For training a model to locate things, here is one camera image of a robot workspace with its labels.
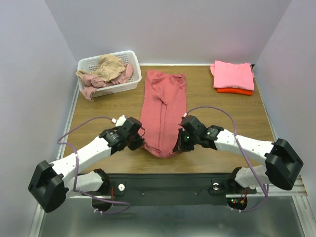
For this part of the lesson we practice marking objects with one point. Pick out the folded light pink t-shirt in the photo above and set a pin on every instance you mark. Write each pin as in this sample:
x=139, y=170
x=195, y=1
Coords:
x=228, y=75

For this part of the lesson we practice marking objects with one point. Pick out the beige t-shirt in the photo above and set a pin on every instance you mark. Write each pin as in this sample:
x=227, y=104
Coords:
x=107, y=67

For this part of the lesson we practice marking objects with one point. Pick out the dusty red t-shirt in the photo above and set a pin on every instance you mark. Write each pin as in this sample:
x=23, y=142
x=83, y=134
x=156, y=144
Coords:
x=164, y=104

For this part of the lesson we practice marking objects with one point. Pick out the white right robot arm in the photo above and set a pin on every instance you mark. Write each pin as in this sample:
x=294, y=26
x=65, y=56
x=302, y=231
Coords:
x=279, y=164

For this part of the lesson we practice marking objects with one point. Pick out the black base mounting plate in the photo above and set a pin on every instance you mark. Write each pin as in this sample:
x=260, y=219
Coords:
x=171, y=189

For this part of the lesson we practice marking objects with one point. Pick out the mauve pink t-shirt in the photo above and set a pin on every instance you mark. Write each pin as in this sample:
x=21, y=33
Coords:
x=92, y=83

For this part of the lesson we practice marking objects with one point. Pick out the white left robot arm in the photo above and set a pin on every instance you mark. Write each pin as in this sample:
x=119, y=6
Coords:
x=51, y=183

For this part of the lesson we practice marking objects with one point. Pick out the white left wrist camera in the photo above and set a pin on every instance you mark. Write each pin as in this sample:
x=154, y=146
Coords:
x=120, y=121

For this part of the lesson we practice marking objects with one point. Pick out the folded orange t-shirt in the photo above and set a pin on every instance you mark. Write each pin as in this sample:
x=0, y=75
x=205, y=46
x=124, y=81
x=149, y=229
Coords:
x=235, y=91

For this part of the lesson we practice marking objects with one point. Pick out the white plastic laundry basket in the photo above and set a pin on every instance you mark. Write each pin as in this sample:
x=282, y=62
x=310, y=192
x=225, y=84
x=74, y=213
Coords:
x=128, y=57

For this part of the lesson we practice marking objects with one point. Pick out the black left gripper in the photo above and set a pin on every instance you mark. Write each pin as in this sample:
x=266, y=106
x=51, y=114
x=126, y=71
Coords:
x=138, y=142

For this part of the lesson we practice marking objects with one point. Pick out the aluminium table frame rail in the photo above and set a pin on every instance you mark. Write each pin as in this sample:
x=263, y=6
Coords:
x=85, y=120

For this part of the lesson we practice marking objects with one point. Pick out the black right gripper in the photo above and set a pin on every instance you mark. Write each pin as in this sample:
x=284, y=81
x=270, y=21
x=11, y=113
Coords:
x=183, y=143

